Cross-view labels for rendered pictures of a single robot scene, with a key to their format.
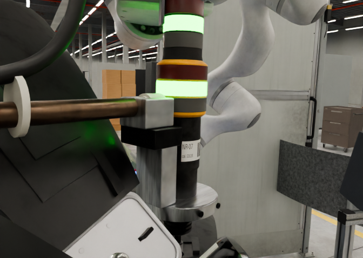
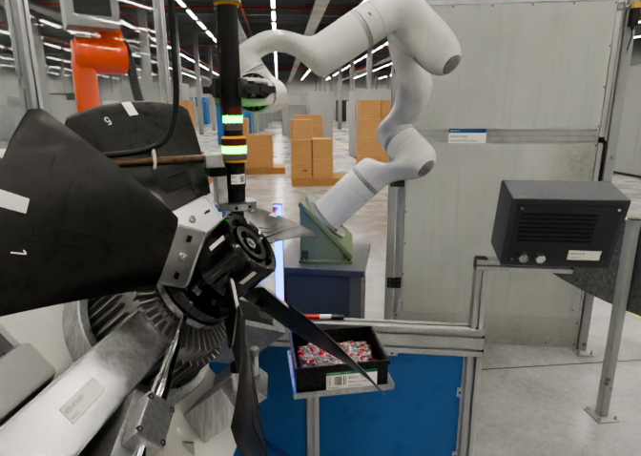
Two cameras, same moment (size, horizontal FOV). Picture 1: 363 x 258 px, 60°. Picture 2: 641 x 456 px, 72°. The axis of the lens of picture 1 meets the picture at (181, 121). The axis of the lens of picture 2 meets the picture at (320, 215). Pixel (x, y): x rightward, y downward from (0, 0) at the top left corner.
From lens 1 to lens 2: 0.59 m
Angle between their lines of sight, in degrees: 21
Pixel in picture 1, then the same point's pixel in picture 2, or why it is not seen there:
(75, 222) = (177, 201)
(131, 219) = (202, 205)
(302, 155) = not seen: hidden behind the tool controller
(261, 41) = (412, 91)
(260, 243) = (511, 328)
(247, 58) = (403, 106)
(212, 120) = (380, 167)
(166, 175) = (220, 189)
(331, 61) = not seen: outside the picture
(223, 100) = (394, 147)
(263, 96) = (523, 137)
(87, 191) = (184, 192)
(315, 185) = not seen: hidden behind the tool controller
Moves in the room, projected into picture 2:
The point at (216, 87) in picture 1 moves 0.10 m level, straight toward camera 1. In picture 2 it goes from (388, 134) to (378, 135)
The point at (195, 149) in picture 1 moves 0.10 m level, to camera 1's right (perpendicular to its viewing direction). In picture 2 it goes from (237, 178) to (290, 181)
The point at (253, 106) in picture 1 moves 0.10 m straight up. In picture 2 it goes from (422, 154) to (423, 120)
